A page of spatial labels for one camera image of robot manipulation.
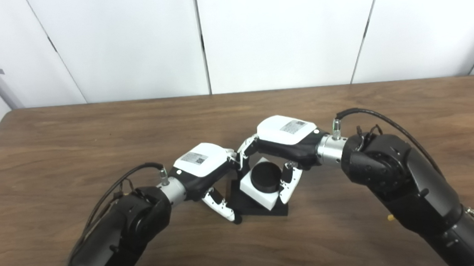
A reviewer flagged black peg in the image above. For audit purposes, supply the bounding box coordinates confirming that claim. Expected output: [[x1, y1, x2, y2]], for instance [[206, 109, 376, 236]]
[[227, 156, 290, 221]]

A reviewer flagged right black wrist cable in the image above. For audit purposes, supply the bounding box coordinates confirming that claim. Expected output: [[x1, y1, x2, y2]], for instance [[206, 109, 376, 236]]
[[330, 100, 474, 236]]

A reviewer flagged white square piece with hole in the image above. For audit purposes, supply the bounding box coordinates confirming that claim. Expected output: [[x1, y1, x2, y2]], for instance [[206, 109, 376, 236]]
[[238, 155, 294, 213]]

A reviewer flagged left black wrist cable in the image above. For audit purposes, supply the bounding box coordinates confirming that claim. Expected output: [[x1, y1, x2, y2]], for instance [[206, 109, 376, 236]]
[[35, 161, 176, 266]]

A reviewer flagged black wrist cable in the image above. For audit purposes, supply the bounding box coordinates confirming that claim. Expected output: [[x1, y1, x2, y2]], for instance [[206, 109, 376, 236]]
[[35, 161, 176, 266], [330, 100, 474, 236]]

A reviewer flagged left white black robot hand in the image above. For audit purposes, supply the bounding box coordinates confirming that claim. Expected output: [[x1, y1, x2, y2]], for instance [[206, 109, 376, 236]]
[[167, 141, 244, 229]]

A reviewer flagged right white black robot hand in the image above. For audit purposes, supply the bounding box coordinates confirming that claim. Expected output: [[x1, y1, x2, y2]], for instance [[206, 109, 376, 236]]
[[234, 111, 334, 208]]

